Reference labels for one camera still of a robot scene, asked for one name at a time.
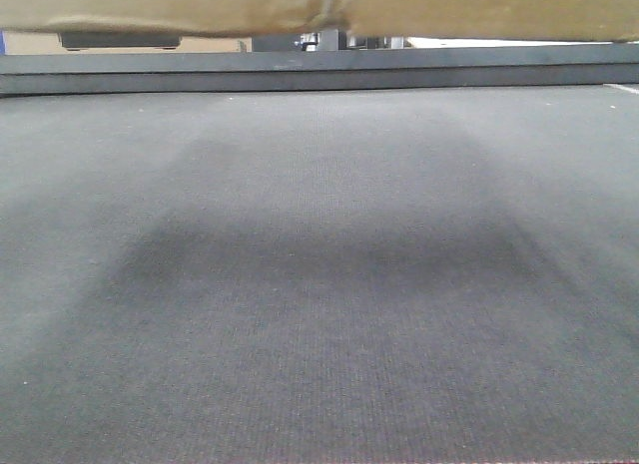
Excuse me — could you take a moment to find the brown cardboard carton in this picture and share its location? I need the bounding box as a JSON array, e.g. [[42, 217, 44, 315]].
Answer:
[[1, 0, 638, 42]]

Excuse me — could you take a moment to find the dark conveyor side frame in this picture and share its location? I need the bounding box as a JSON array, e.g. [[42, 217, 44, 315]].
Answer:
[[1, 44, 638, 96]]

